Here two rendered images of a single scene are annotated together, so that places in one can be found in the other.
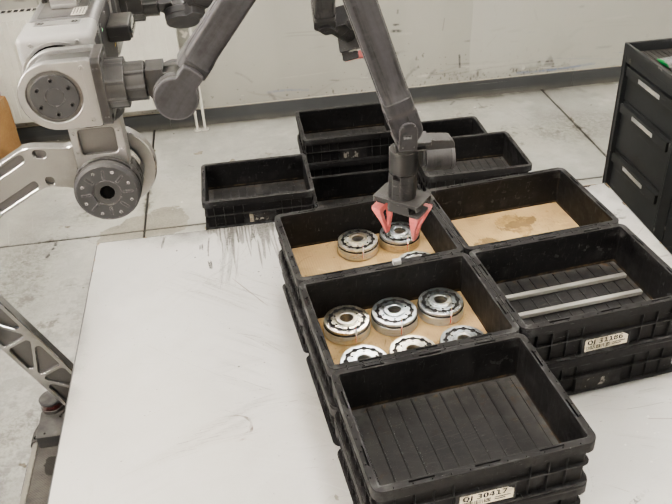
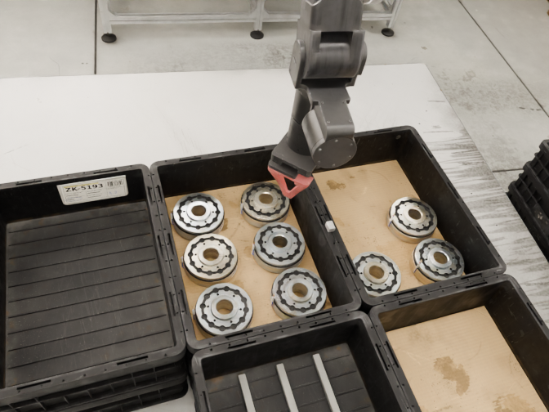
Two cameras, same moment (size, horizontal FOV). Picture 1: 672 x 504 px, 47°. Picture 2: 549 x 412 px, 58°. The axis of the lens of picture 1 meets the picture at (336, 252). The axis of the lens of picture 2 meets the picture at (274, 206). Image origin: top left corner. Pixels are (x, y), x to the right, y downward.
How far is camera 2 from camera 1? 1.40 m
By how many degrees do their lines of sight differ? 56
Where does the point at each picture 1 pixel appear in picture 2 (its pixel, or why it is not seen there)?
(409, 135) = (296, 60)
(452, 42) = not seen: outside the picture
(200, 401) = (226, 139)
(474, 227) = (491, 363)
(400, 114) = (303, 21)
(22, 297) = (469, 104)
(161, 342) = not seen: hidden behind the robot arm
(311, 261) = (379, 181)
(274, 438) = not seen: hidden behind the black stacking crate
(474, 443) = (81, 309)
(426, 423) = (118, 268)
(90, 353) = (283, 74)
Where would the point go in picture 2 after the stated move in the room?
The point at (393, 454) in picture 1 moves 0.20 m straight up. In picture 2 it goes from (84, 238) to (60, 170)
